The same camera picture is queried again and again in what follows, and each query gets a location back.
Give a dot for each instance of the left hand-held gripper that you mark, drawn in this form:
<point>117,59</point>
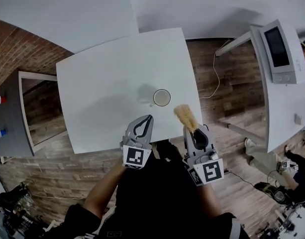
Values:
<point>136,157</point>

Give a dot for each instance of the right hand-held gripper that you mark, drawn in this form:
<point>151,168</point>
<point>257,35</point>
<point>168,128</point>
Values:
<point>209,170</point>

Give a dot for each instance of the yellow bristle brush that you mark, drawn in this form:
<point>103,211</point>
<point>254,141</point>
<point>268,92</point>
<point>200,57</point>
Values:
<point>184,116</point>

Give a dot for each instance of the clear glass cup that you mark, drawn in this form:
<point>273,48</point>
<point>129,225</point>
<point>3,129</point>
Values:
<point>162,98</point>

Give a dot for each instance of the person's left forearm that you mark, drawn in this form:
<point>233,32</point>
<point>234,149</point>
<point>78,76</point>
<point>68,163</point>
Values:
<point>105,193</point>

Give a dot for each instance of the person's right forearm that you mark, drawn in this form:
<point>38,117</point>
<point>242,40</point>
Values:
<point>209,200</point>

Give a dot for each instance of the person's black clothing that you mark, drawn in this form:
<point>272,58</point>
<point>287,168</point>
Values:
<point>154,195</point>

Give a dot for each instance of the black device with green trim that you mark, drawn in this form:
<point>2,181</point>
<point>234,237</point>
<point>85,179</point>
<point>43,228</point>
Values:
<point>264,187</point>

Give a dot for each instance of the long white table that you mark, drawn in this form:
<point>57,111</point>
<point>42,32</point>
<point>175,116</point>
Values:
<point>279,108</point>

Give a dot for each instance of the black round device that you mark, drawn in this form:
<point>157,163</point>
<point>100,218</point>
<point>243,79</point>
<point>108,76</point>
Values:
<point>279,196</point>

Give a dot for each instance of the dark equipment pile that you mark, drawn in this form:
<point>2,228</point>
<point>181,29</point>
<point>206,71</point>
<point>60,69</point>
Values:
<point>13,208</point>
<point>289,223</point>

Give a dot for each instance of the white microwave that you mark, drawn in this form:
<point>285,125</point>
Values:
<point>279,48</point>

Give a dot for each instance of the grey side desk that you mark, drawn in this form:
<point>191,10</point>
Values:
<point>10,123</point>

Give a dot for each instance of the blue object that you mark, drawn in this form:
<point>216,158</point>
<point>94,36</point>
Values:
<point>3,132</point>

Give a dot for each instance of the dark red object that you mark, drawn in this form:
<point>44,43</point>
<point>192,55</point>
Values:
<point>2,99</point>

